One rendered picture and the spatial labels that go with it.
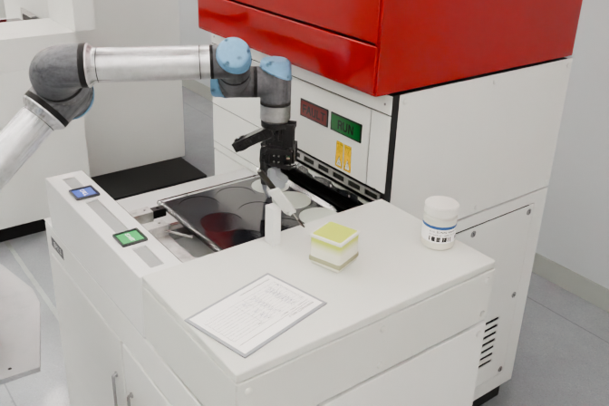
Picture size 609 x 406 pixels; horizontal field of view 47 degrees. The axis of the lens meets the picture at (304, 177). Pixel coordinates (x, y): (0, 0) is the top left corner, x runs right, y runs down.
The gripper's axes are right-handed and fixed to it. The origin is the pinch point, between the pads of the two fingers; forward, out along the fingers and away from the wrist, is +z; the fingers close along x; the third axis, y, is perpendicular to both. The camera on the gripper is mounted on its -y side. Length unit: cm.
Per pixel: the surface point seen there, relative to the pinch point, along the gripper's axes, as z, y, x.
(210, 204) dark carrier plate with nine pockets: 1.4, -12.3, -7.9
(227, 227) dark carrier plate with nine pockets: 1.4, -4.5, -18.2
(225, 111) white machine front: -5.8, -24.8, 42.3
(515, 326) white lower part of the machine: 60, 74, 44
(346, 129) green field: -18.4, 19.5, 3.2
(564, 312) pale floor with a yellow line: 91, 103, 106
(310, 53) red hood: -36.0, 9.1, 6.1
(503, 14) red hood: -46, 54, 21
